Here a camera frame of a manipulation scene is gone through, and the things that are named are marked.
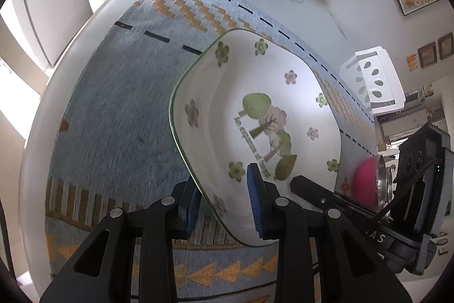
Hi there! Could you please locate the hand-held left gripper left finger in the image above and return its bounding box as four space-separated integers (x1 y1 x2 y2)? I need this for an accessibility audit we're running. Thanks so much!
39 179 203 303

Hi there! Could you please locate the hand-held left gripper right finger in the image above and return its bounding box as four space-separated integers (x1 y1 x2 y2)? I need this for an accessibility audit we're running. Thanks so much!
246 163 412 303

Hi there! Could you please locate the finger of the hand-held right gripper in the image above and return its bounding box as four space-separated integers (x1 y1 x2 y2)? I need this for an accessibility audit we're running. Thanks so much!
290 175 394 218

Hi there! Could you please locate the pink steel bowl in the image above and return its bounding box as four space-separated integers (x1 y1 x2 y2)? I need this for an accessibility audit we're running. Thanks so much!
351 154 396 209

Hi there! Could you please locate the small white floral plate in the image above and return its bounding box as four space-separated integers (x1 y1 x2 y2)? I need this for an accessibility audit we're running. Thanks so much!
169 29 343 247

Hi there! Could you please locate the patterned blue woven table mat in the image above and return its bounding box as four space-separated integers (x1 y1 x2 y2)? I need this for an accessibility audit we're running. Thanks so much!
45 0 377 302

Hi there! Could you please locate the white refrigerator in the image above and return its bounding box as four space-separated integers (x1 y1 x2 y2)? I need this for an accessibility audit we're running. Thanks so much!
10 0 91 67

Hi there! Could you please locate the black cable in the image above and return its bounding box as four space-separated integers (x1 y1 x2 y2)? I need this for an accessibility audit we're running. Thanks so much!
376 164 438 220

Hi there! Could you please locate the small framed wall picture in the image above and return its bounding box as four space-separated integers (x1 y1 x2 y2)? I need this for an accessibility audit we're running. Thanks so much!
438 33 454 60
418 42 438 68

